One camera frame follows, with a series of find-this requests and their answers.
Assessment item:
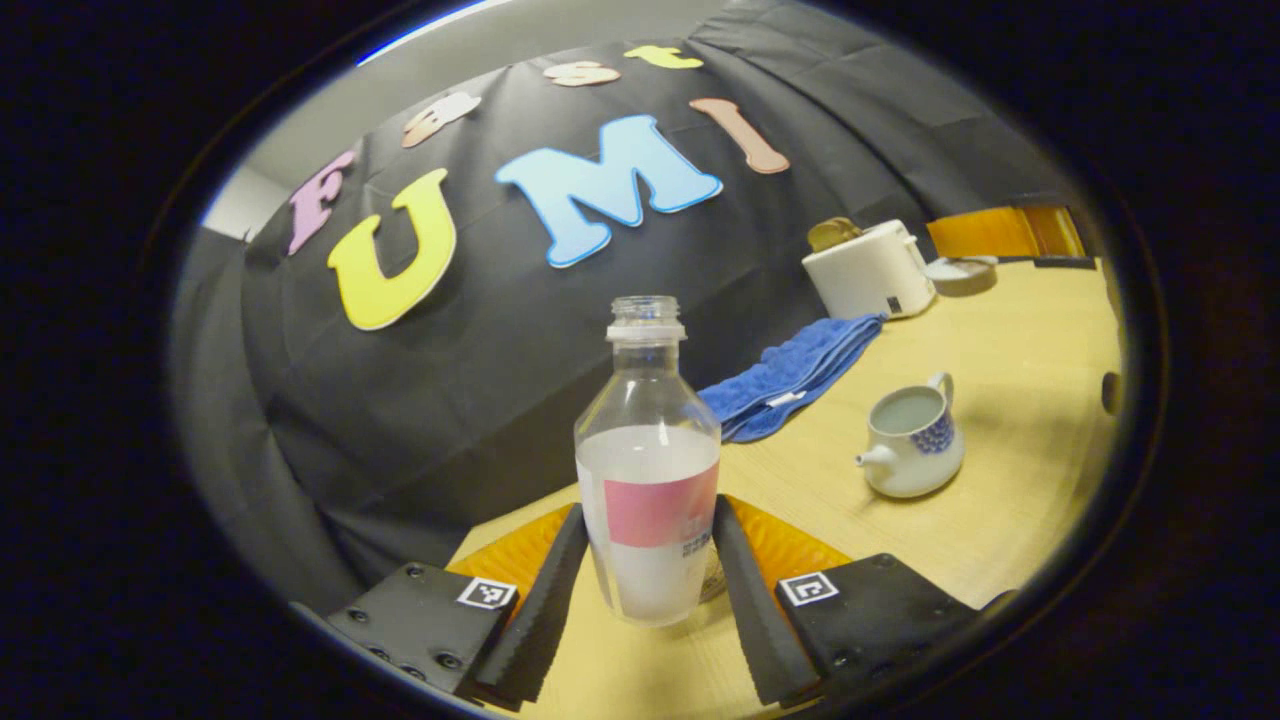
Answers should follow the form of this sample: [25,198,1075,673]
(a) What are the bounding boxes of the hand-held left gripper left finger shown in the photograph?
[325,503,591,711]

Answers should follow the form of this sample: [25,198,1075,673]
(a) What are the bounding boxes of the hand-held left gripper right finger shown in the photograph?
[712,494,1016,709]

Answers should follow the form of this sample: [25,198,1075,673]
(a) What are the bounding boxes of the clear plastic water bottle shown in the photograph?
[574,296,723,629]

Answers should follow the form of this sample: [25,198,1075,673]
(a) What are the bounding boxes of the white blue-flowered teacup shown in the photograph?
[856,372,967,499]

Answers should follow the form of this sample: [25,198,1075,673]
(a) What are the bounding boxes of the white toaster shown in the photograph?
[802,220,937,321]

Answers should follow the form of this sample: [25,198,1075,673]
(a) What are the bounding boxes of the brown bread slice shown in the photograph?
[808,217,863,253]

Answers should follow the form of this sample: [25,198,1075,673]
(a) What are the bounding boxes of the blue folded towel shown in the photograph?
[697,314,887,444]

